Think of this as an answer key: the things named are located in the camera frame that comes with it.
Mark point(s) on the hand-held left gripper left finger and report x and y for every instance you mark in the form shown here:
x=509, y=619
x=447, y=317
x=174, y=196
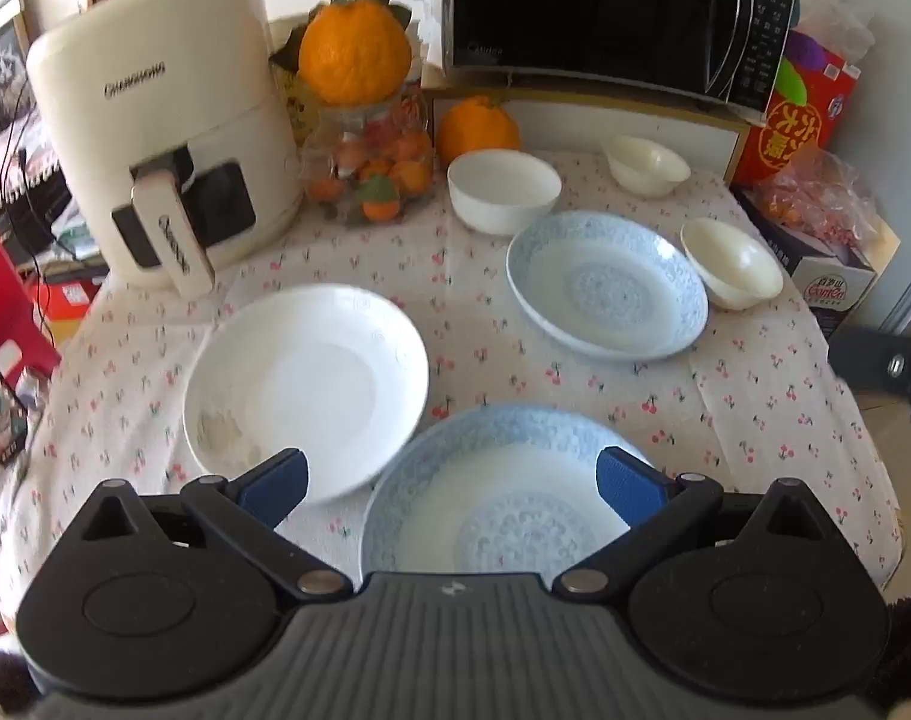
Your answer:
x=275, y=484

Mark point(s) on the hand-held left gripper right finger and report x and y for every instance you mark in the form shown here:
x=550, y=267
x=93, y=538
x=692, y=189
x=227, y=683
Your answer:
x=628, y=484

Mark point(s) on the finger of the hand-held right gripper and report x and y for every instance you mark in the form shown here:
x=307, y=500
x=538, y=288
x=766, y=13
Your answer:
x=875, y=364

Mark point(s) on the white plate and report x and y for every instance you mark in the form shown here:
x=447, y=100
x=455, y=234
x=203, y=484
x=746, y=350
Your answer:
x=313, y=382

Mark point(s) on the blue patterned plate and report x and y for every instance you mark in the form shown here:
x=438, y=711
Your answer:
x=463, y=480
x=605, y=285

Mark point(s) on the small cream bowl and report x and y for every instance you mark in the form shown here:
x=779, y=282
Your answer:
x=647, y=165
x=733, y=262

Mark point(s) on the large white bowl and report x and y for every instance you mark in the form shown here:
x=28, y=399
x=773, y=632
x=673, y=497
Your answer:
x=504, y=184

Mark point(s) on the dark blue and white carton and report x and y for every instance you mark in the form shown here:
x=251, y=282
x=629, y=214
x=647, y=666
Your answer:
x=830, y=292

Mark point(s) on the plastic bag of small oranges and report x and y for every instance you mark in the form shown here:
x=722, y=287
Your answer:
x=823, y=202

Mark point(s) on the cherry print tablecloth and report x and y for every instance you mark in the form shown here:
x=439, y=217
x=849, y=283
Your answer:
x=493, y=375

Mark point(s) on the red snack box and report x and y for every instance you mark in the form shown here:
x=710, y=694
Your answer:
x=797, y=127

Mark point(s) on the glass jar of small oranges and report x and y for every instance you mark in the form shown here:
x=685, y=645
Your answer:
x=373, y=165

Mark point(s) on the white plastic bag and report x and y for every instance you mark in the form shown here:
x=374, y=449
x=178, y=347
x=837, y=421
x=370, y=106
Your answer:
x=838, y=22

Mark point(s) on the white wooden-framed stand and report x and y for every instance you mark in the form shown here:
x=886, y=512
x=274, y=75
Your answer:
x=575, y=126

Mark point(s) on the cream air fryer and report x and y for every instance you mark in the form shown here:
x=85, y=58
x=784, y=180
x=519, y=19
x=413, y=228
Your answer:
x=163, y=127

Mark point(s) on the large orange with stem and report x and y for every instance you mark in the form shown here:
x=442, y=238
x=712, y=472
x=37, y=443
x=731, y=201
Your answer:
x=476, y=131

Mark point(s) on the red floral cloth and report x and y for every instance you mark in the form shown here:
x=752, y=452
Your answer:
x=28, y=150

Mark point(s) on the large orange with leaves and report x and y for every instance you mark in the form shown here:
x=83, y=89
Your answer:
x=354, y=49

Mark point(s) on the black microwave oven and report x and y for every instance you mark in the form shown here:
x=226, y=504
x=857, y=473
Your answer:
x=590, y=7

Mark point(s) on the framed picture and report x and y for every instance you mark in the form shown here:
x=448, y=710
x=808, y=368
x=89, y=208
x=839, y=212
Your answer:
x=2, y=67

